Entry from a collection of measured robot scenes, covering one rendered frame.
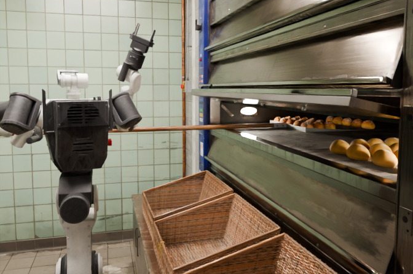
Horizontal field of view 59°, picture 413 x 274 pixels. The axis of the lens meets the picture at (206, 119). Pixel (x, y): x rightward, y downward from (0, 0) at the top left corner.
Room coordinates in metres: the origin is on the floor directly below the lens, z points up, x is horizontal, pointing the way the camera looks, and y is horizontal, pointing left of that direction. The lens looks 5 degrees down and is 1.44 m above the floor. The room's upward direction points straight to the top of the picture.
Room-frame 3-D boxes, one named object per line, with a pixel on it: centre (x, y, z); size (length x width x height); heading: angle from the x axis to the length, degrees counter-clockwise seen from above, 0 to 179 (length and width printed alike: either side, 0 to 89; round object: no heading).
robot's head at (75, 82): (1.62, 0.58, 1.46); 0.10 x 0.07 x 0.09; 119
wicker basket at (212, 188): (2.30, 0.14, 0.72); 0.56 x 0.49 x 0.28; 16
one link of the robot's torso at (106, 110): (1.57, 0.56, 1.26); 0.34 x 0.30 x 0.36; 119
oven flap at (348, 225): (1.81, -0.27, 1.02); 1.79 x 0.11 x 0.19; 15
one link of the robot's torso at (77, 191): (1.54, 0.56, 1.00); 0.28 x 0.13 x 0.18; 16
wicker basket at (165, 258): (1.71, -0.02, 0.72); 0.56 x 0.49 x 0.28; 16
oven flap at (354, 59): (1.81, -0.27, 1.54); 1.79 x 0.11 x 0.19; 15
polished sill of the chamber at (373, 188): (1.82, -0.29, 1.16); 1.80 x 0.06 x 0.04; 15
